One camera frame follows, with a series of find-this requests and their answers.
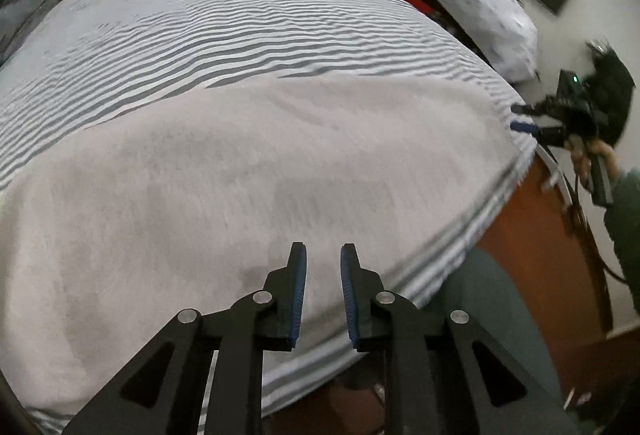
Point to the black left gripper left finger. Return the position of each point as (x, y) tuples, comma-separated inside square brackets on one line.
[(203, 373)]

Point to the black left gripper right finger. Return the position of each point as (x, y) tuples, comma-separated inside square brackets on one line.
[(442, 374)]

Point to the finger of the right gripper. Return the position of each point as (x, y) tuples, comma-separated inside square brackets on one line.
[(546, 136), (546, 107)]

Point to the light grey fleece pants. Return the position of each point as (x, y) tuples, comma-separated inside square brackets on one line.
[(190, 202)]

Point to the person's teal trouser leg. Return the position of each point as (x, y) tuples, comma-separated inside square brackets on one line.
[(482, 288)]

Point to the dark green right sleeve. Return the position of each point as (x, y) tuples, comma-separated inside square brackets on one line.
[(622, 221)]

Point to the white dotted pillow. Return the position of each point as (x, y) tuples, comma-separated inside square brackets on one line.
[(502, 31)]

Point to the grey white striped bed sheet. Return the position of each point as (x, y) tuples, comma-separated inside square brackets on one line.
[(89, 62)]

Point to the grey blue folded quilt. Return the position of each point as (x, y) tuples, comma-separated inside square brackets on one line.
[(19, 18)]

